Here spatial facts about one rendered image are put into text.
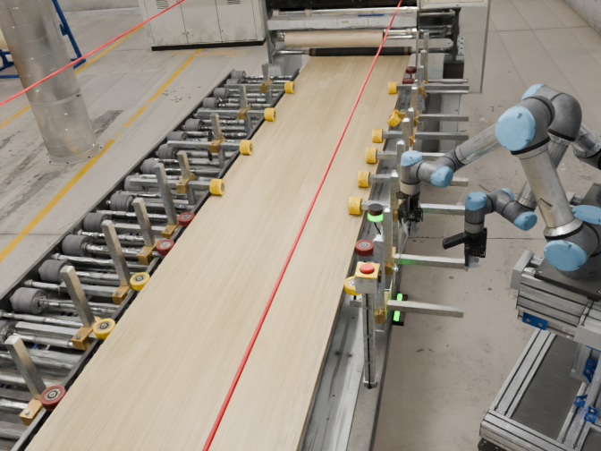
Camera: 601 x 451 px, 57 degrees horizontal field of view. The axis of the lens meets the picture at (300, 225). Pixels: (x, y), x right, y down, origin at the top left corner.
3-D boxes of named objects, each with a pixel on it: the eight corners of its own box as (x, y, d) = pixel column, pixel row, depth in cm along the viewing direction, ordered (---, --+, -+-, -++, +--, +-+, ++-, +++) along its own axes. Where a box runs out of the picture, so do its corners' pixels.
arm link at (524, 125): (605, 251, 174) (545, 90, 164) (587, 275, 166) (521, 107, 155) (568, 254, 184) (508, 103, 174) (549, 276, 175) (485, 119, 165)
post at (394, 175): (398, 259, 263) (399, 171, 236) (397, 264, 260) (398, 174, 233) (391, 259, 264) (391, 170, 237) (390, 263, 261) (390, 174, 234)
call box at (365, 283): (380, 282, 177) (380, 263, 172) (376, 296, 171) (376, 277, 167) (359, 280, 179) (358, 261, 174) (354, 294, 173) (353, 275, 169)
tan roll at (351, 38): (451, 41, 431) (452, 25, 424) (451, 46, 421) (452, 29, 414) (276, 45, 467) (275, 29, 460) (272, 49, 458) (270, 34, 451)
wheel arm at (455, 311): (462, 314, 212) (463, 305, 210) (462, 319, 209) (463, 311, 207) (351, 302, 223) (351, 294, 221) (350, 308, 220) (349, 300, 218)
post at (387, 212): (392, 297, 244) (392, 205, 217) (391, 302, 241) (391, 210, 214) (384, 296, 245) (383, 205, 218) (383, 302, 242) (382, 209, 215)
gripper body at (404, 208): (403, 225, 211) (403, 198, 205) (398, 214, 219) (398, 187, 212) (423, 223, 212) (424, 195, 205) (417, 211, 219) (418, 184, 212)
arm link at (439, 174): (460, 160, 197) (433, 153, 203) (443, 173, 190) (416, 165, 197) (459, 180, 201) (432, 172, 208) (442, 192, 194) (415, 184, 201)
